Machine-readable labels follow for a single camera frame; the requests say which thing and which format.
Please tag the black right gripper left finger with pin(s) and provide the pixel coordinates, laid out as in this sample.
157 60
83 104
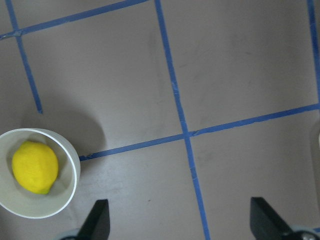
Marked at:
97 225

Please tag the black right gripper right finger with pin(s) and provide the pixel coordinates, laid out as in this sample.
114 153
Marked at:
266 224

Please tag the white ceramic bowl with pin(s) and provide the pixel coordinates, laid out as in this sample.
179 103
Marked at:
24 203

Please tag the yellow lemon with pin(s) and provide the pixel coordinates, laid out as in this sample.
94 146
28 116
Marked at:
35 167

